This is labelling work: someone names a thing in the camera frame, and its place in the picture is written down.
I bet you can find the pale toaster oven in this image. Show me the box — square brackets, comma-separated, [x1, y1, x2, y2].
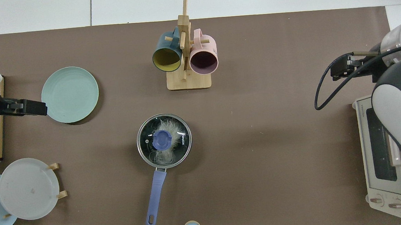
[351, 92, 401, 225]

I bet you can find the black pot blue handle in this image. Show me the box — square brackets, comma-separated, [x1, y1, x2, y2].
[134, 111, 199, 225]

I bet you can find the brown table cloth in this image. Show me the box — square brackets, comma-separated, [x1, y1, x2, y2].
[0, 3, 401, 225]

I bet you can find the dark teal cup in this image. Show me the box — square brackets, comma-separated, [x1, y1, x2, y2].
[149, 26, 184, 74]

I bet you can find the glass lid blue knob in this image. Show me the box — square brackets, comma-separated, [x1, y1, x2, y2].
[135, 112, 194, 170]

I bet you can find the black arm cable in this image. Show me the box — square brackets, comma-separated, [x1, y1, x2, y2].
[310, 44, 401, 111]

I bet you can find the pink ribbed cup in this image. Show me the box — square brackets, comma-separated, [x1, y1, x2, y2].
[186, 27, 220, 76]

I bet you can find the teal plate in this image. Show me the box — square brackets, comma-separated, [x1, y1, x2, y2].
[39, 65, 102, 126]

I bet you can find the wooden cup stand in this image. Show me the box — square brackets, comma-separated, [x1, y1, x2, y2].
[160, 0, 214, 92]

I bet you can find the grey plate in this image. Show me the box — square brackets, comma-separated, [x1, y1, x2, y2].
[0, 155, 62, 223]

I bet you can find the white vermicelli bundle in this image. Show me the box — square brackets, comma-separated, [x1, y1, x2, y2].
[146, 117, 187, 166]

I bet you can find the wooden plate rack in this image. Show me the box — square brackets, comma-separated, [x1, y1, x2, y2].
[0, 162, 69, 219]

